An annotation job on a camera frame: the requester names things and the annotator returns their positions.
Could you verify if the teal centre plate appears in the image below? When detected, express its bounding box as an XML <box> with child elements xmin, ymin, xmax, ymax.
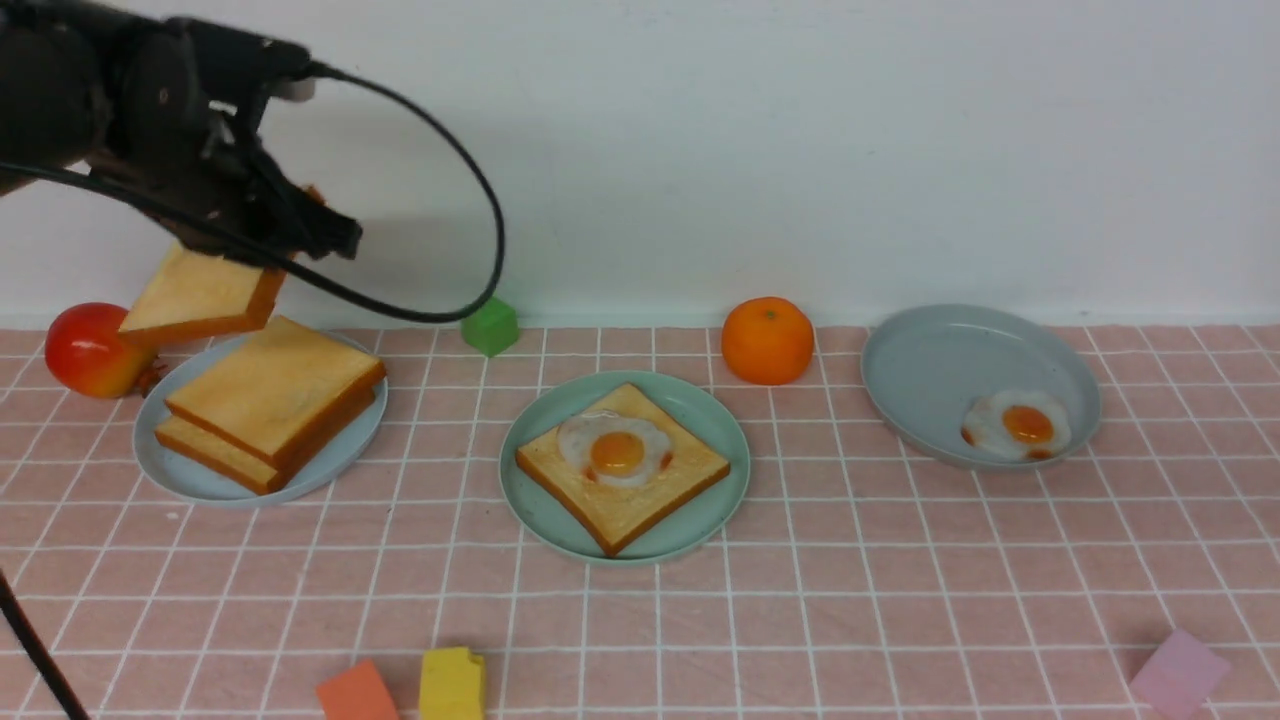
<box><xmin>498</xmin><ymin>370</ymin><xmax>753</xmax><ymax>566</ymax></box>

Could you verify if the pink checkered tablecloth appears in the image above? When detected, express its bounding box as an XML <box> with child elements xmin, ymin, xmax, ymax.
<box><xmin>1</xmin><ymin>325</ymin><xmax>1279</xmax><ymax>719</ymax></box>

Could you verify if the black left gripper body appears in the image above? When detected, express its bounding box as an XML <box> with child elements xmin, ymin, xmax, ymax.
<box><xmin>90</xmin><ymin>17</ymin><xmax>312</xmax><ymax>246</ymax></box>

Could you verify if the light blue left plate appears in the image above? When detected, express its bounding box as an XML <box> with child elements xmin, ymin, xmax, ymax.
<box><xmin>132</xmin><ymin>334</ymin><xmax>389</xmax><ymax>509</ymax></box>

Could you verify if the green cube block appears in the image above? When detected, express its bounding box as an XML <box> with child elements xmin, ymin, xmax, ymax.
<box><xmin>460</xmin><ymin>296</ymin><xmax>521</xmax><ymax>357</ymax></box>

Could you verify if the yellow block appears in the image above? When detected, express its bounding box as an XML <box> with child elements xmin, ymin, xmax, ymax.
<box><xmin>419</xmin><ymin>647</ymin><xmax>486</xmax><ymax>720</ymax></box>

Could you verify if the orange block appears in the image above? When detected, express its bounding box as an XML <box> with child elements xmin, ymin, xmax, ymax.
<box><xmin>315</xmin><ymin>659</ymin><xmax>401</xmax><ymax>720</ymax></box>

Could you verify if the red yellow apple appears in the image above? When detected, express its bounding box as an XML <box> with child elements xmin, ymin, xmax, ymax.
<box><xmin>44</xmin><ymin>302</ymin><xmax>165</xmax><ymax>400</ymax></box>

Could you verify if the fried egg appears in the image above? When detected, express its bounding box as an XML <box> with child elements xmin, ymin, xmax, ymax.
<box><xmin>960</xmin><ymin>389</ymin><xmax>1073</xmax><ymax>462</ymax></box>
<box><xmin>556</xmin><ymin>410</ymin><xmax>675</xmax><ymax>488</ymax></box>

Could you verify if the orange mandarin fruit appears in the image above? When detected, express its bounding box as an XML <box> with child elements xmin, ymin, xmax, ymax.
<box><xmin>719</xmin><ymin>296</ymin><xmax>815</xmax><ymax>386</ymax></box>

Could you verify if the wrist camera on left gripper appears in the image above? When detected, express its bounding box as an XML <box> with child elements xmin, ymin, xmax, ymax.
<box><xmin>266</xmin><ymin>74</ymin><xmax>317</xmax><ymax>104</ymax></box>

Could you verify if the grey blue right plate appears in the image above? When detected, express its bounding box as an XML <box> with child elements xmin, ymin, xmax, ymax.
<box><xmin>861</xmin><ymin>304</ymin><xmax>1102</xmax><ymax>471</ymax></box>

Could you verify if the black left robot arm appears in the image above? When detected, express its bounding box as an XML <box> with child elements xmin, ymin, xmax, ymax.
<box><xmin>1</xmin><ymin>1</ymin><xmax>364</xmax><ymax>268</ymax></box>

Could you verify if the pink block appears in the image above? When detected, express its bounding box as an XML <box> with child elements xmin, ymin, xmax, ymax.
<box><xmin>1129</xmin><ymin>629</ymin><xmax>1231</xmax><ymax>719</ymax></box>

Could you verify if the black cable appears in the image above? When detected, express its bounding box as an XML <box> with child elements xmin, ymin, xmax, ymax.
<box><xmin>0</xmin><ymin>61</ymin><xmax>507</xmax><ymax>720</ymax></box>

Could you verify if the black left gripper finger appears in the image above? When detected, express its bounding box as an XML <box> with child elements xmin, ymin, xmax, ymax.
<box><xmin>256</xmin><ymin>177</ymin><xmax>364</xmax><ymax>260</ymax></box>

